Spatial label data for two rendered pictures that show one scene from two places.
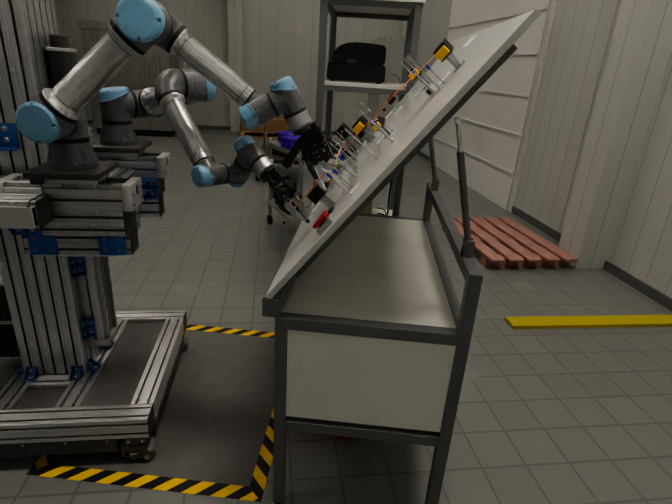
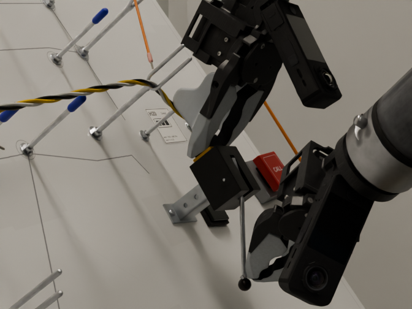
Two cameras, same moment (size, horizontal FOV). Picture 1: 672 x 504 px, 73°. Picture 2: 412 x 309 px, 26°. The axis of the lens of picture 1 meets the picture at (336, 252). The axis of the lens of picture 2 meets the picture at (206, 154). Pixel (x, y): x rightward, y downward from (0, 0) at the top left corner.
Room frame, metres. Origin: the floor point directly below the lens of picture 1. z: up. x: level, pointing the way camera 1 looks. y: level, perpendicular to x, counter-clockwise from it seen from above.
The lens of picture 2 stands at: (2.34, 0.44, 1.28)
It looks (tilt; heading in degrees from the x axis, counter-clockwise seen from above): 7 degrees down; 204
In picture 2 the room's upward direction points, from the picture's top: straight up
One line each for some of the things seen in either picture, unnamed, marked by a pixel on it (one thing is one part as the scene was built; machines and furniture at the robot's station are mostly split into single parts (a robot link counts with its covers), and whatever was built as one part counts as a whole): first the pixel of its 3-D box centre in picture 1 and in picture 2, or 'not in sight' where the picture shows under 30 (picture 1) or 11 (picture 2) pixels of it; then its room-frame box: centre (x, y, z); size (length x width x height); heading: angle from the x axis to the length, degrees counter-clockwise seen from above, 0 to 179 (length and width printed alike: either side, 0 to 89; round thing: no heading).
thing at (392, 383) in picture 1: (371, 296); not in sight; (1.79, -0.17, 0.60); 1.17 x 0.58 x 0.40; 177
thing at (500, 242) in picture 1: (500, 241); not in sight; (4.21, -1.60, 0.06); 1.22 x 0.86 x 0.11; 9
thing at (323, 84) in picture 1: (358, 176); not in sight; (2.73, -0.11, 0.92); 0.61 x 0.50 x 1.85; 177
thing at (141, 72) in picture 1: (137, 80); not in sight; (10.04, 4.35, 1.04); 1.62 x 1.25 x 2.09; 99
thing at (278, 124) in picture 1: (263, 126); not in sight; (10.65, 1.82, 0.20); 1.14 x 0.82 x 0.40; 99
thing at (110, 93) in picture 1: (116, 103); not in sight; (2.01, 0.97, 1.33); 0.13 x 0.12 x 0.14; 139
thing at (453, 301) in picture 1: (365, 335); not in sight; (1.79, -0.16, 0.40); 1.18 x 0.60 x 0.80; 177
